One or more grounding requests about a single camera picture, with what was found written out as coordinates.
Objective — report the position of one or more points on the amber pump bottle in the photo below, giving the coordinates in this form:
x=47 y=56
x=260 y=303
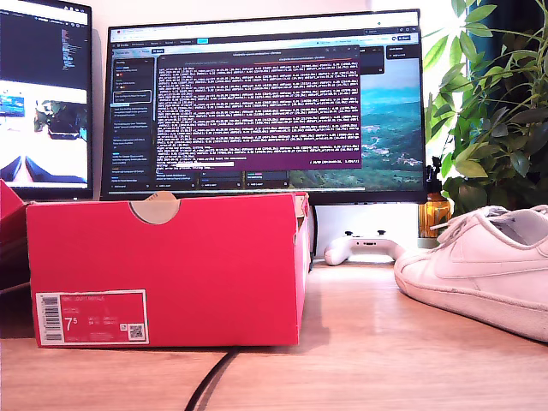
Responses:
x=434 y=214

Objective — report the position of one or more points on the white leather sneaker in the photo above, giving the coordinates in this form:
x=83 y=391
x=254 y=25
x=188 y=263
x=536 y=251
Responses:
x=484 y=274

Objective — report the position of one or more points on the small black computer monitor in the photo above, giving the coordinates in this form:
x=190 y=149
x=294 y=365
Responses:
x=43 y=51

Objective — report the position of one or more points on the green leafy houseplant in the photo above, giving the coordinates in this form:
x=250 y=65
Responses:
x=492 y=128

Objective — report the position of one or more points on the pale green pot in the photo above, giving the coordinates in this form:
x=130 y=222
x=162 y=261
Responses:
x=426 y=243

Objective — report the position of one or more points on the white game controller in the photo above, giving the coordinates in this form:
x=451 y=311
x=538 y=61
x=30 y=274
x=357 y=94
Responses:
x=364 y=249

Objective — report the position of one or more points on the large black computer monitor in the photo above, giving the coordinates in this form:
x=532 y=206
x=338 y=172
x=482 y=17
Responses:
x=257 y=107

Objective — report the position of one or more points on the red cardboard shoebox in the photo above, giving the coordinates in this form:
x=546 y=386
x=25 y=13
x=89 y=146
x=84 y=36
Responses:
x=171 y=265

